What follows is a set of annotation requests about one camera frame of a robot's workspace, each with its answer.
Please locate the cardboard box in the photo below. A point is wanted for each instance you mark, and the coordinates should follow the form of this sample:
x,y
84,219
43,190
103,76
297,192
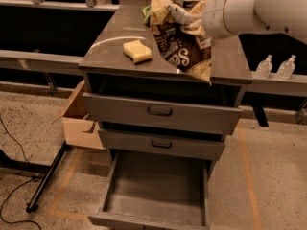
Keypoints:
x,y
78,129

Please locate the grey metal rail shelf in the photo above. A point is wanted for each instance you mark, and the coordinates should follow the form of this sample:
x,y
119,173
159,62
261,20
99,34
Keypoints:
x,y
40,62

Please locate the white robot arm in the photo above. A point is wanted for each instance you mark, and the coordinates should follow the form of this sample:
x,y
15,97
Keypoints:
x,y
225,18

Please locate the left clear sanitizer bottle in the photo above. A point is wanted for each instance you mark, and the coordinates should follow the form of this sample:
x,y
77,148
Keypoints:
x,y
264,68

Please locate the black stand leg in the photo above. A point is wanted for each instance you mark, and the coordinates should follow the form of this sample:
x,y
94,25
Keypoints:
x,y
32,205

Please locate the grey drawer cabinet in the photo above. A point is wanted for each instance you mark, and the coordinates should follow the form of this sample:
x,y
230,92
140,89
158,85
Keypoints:
x,y
109,71

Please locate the green chip bag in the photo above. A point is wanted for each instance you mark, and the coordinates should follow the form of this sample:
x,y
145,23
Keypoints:
x,y
147,13

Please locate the yellow sponge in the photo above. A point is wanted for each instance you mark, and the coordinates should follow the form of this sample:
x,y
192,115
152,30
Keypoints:
x,y
137,51

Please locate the top grey drawer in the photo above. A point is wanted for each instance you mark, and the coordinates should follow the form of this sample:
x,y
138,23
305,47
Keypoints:
x,y
148,113

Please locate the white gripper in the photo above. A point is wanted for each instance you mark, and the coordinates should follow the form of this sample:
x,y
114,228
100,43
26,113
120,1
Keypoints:
x,y
213,18

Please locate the brown chip bag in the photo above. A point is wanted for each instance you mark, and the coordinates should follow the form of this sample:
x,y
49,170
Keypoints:
x,y
189,53

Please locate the middle grey drawer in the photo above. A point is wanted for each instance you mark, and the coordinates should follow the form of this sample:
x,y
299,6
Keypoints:
x,y
161,144

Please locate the grey drawer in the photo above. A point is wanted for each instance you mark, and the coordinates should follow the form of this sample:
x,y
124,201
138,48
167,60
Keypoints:
x,y
148,113
146,191
161,144

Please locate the bottom grey drawer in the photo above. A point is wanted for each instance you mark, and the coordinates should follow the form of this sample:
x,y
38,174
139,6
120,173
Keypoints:
x,y
146,191

